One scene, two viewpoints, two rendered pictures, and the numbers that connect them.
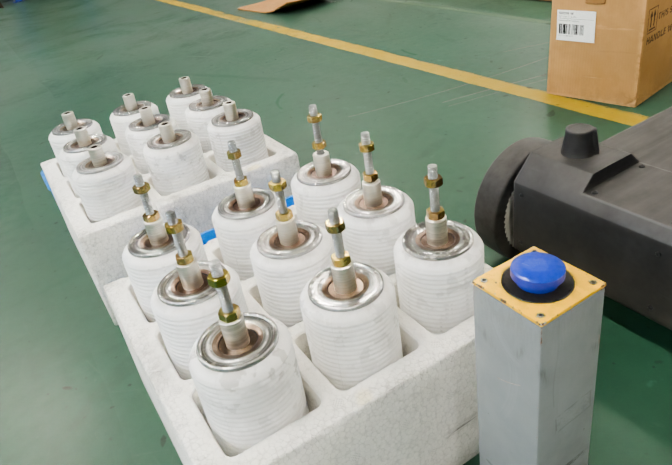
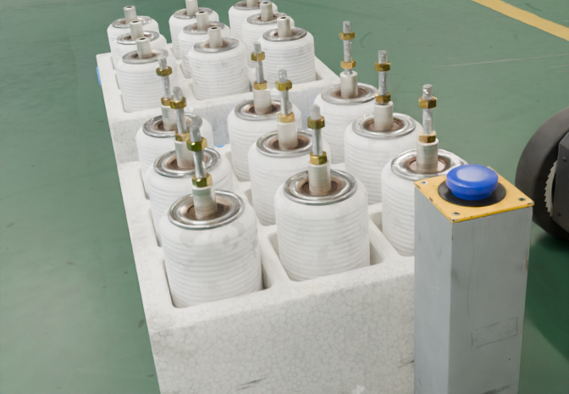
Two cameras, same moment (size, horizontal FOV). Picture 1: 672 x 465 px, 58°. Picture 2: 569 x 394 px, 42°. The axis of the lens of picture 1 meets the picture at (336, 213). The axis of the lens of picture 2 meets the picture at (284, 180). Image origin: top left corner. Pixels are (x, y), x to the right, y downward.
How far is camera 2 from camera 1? 0.23 m
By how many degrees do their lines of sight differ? 13
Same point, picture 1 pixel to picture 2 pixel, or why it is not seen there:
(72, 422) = (66, 291)
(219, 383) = (179, 237)
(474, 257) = not seen: hidden behind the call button
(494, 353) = (424, 257)
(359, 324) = (319, 219)
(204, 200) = not seen: hidden behind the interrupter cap
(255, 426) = (204, 288)
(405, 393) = (354, 299)
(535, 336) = (448, 233)
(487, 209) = (527, 170)
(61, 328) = (80, 213)
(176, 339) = (161, 208)
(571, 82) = not seen: outside the picture
